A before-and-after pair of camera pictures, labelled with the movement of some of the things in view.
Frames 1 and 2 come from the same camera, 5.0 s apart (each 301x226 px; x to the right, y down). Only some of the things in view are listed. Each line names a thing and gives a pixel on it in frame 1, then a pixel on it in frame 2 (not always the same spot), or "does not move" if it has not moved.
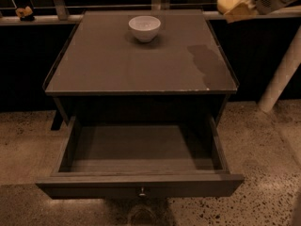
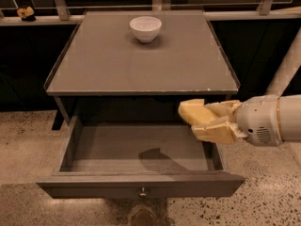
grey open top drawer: (140, 156) does not move
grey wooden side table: (103, 73) does not move
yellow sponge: (226, 2) to (196, 111)
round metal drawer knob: (142, 192) does not move
